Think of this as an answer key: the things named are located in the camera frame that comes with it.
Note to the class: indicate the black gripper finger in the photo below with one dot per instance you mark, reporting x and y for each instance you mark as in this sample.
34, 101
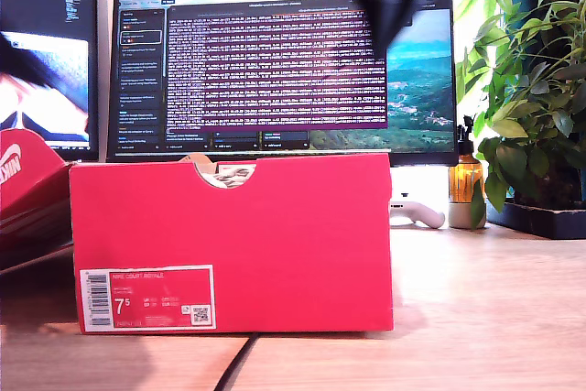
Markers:
399, 11
377, 15
18, 61

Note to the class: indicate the red shoebox lid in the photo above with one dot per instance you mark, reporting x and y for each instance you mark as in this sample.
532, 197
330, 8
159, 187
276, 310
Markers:
27, 189

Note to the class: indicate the white leather sneaker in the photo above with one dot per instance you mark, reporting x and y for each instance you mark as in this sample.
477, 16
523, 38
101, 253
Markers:
231, 177

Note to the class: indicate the red cardboard shoebox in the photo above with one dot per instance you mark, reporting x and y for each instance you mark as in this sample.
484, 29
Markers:
238, 244

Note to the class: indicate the large black computer monitor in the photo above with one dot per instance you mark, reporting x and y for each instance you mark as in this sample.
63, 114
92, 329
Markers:
274, 66

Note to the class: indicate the green leafy potted plant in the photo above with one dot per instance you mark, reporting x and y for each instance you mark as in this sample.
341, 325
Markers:
540, 102

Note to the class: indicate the amber glass diffuser bottle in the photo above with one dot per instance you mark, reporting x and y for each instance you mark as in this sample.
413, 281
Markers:
464, 178

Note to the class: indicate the white game controller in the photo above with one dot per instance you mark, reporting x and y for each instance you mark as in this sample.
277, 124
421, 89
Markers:
421, 214

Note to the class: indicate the brown paper box insert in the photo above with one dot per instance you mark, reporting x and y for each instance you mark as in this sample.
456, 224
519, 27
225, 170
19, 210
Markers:
203, 163

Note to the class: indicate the small pale round pot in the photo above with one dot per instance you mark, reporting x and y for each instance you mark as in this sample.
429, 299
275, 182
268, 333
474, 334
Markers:
460, 216

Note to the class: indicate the black plant tray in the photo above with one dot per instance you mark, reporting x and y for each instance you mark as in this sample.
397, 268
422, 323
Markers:
545, 221

